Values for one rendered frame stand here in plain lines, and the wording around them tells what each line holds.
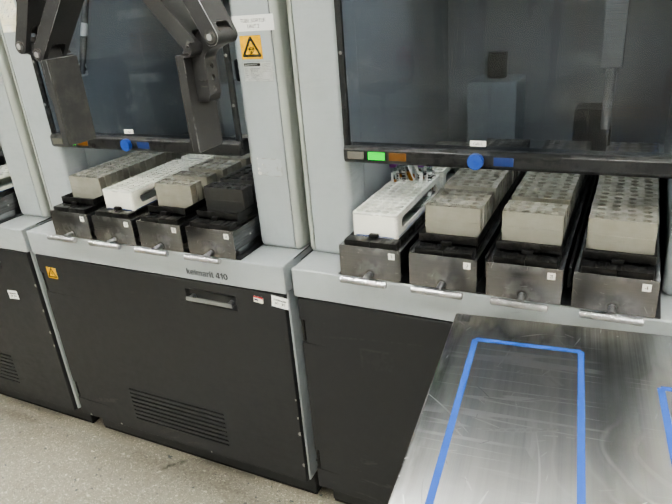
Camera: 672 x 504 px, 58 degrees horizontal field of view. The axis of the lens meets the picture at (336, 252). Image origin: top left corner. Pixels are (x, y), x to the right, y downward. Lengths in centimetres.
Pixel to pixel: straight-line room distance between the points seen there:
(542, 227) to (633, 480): 60
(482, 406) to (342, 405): 74
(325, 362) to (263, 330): 17
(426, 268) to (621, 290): 35
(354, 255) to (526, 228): 34
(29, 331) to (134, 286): 55
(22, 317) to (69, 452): 46
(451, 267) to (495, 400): 45
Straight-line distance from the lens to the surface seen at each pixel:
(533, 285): 116
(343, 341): 137
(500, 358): 86
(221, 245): 142
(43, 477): 215
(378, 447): 151
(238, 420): 170
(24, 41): 57
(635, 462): 73
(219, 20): 45
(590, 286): 115
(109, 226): 164
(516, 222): 120
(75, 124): 57
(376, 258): 123
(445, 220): 123
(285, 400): 156
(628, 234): 118
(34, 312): 207
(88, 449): 219
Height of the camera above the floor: 129
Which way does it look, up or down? 24 degrees down
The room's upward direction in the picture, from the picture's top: 5 degrees counter-clockwise
